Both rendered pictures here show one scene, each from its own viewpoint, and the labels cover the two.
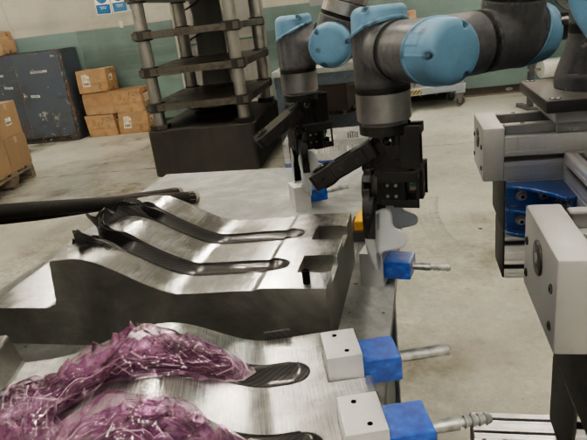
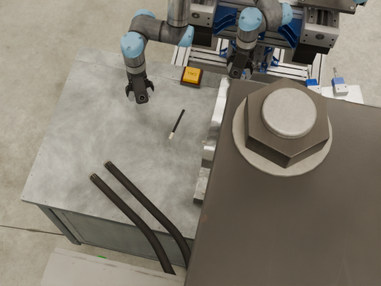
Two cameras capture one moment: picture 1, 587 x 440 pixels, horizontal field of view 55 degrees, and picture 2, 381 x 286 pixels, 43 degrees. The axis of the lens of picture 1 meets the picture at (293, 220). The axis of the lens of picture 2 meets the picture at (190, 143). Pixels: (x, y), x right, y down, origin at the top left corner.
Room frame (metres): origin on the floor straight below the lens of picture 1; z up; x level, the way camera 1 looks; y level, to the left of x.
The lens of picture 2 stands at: (1.02, 0.93, 2.50)
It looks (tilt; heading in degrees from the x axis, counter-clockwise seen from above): 65 degrees down; 267
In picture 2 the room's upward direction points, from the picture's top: 1 degrees clockwise
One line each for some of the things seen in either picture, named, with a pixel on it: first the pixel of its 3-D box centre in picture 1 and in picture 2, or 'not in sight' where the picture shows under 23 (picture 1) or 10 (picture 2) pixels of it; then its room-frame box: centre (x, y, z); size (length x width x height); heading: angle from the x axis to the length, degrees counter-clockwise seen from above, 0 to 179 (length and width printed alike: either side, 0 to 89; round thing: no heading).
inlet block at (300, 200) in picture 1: (320, 191); (139, 92); (1.18, -0.07, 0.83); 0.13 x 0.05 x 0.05; 103
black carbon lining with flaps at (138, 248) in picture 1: (181, 234); not in sight; (0.78, 0.17, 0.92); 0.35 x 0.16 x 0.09; 75
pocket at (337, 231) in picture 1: (330, 244); not in sight; (0.78, -0.05, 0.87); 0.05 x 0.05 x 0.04; 75
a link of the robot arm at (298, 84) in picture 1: (299, 83); (134, 63); (1.18, -0.05, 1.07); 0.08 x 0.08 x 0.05
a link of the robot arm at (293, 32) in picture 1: (296, 43); (132, 49); (1.17, -0.05, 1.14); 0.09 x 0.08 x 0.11; 74
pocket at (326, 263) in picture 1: (318, 276); not in sight; (0.67, -0.02, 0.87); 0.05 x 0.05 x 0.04; 75
